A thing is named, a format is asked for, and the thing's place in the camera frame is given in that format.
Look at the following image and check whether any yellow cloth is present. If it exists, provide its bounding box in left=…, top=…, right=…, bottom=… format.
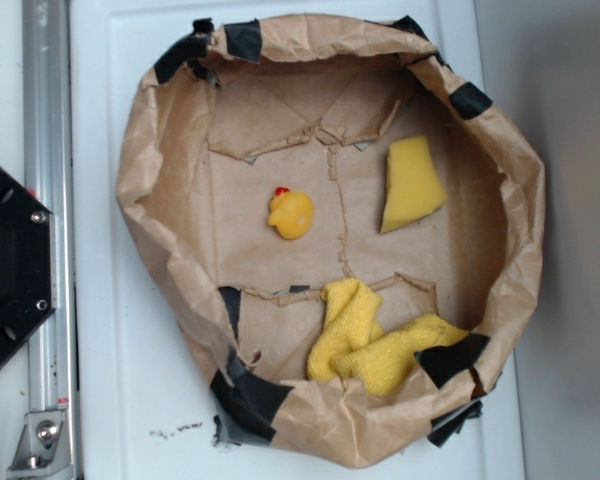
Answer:
left=306, top=278, right=469, bottom=396

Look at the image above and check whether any yellow rubber duck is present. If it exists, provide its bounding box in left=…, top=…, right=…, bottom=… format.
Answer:
left=267, top=187, right=314, bottom=240

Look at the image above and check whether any brown paper bag basin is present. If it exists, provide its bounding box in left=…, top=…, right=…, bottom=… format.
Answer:
left=116, top=14, right=545, bottom=468

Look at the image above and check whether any yellow sponge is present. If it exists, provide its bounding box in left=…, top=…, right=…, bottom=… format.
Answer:
left=380, top=135, right=447, bottom=233

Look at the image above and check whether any aluminium extrusion rail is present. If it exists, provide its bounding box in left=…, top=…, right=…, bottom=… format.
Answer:
left=22, top=1, right=83, bottom=479

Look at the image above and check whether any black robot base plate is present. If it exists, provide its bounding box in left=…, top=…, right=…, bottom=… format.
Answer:
left=0, top=166, right=55, bottom=370

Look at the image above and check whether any metal corner bracket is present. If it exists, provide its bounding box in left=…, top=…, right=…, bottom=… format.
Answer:
left=7, top=410, right=74, bottom=479

